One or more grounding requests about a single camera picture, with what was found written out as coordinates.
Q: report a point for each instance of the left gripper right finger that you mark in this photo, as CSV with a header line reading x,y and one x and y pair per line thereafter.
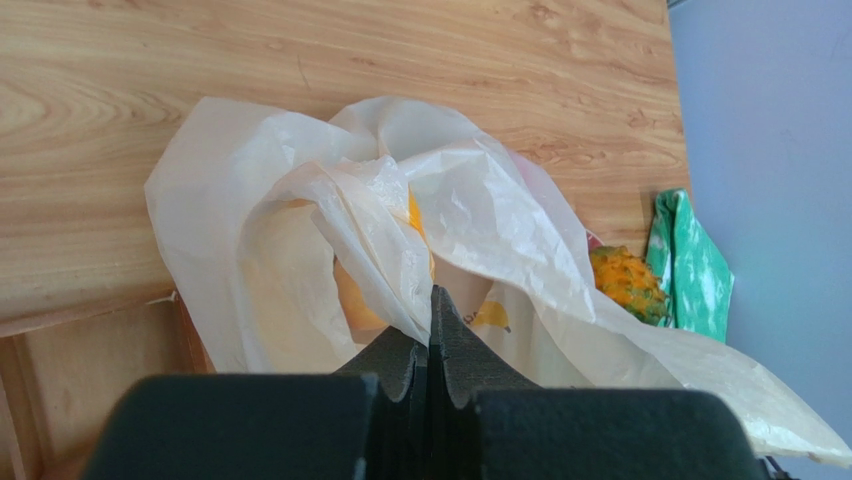
x,y
464,363

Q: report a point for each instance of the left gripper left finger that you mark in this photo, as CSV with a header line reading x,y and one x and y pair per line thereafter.
x,y
399,362

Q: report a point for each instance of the banana print plastic bag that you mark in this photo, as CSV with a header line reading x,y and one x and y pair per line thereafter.
x,y
251,205

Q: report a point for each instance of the fake pineapple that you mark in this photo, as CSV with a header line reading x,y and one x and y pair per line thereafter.
x,y
629,281

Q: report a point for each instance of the orange fake fruit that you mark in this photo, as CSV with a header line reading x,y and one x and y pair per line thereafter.
x,y
358,315

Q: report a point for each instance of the green white tie-dye cloth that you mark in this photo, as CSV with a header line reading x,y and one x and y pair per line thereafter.
x,y
691,270

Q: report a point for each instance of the wooden compartment tray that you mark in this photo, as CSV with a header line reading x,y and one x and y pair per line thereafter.
x,y
62,371

